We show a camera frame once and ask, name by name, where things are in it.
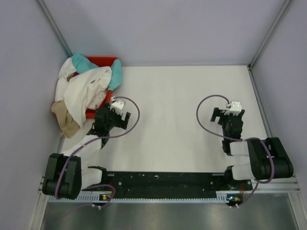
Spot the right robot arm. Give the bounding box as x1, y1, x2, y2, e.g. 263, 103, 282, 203
211, 107, 294, 190

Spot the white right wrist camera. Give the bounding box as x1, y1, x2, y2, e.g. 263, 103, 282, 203
225, 101, 242, 115

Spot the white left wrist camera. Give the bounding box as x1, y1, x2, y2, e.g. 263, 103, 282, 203
110, 97, 125, 112

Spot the beige t shirt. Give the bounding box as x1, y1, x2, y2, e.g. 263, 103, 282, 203
51, 101, 80, 138

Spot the teal t shirt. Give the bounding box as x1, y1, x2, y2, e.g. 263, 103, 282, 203
71, 54, 123, 91

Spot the grey slotted cable duct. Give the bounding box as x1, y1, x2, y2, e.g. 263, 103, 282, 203
48, 193, 240, 203

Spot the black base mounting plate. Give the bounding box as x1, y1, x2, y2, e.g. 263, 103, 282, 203
98, 171, 252, 199

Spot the white t shirt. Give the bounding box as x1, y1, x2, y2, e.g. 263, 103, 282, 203
55, 58, 98, 127

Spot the red plastic bin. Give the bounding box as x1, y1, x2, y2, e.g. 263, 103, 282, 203
85, 56, 117, 119

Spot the right corner aluminium post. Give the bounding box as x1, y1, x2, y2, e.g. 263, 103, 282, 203
248, 0, 294, 69

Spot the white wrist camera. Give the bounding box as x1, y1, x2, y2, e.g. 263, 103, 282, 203
225, 101, 242, 115
110, 97, 125, 112

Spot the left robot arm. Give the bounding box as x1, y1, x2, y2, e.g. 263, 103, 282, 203
42, 99, 131, 200

